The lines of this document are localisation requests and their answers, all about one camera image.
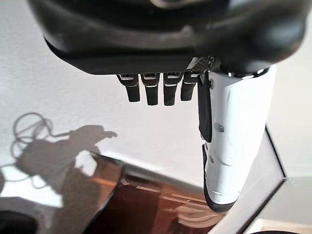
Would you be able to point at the grey board with black edge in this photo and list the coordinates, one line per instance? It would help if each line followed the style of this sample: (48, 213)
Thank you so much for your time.
(263, 185)

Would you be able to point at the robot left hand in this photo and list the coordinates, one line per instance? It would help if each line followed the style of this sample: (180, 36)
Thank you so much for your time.
(146, 36)

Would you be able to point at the brown translucent acrylic stand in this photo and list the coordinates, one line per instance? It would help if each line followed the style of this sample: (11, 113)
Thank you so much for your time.
(146, 207)

